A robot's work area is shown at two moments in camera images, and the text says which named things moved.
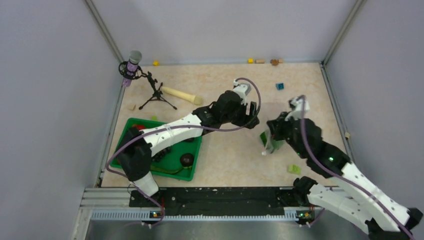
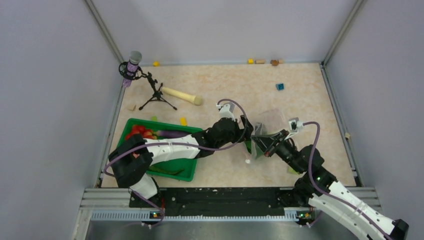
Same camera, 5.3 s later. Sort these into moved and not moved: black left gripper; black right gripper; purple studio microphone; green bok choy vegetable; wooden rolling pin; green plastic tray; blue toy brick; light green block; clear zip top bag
Moved: clear zip top bag; black right gripper; green bok choy vegetable; black left gripper
Not moved: light green block; purple studio microphone; blue toy brick; wooden rolling pin; green plastic tray
